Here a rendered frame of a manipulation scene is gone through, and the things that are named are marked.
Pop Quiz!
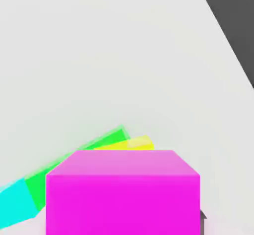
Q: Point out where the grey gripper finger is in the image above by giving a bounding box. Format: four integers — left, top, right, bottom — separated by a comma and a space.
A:
199, 209, 208, 235

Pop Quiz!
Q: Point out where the small magenta cube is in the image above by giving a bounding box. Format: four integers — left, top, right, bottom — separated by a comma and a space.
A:
45, 149, 201, 235

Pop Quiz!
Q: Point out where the small yellow cube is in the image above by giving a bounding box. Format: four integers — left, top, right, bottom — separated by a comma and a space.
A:
93, 134, 155, 151

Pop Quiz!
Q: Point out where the small cyan cube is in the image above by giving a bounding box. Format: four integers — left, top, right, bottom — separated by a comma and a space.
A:
0, 177, 40, 231

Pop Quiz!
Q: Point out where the large green box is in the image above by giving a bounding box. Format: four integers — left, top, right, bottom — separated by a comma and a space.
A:
23, 124, 131, 212

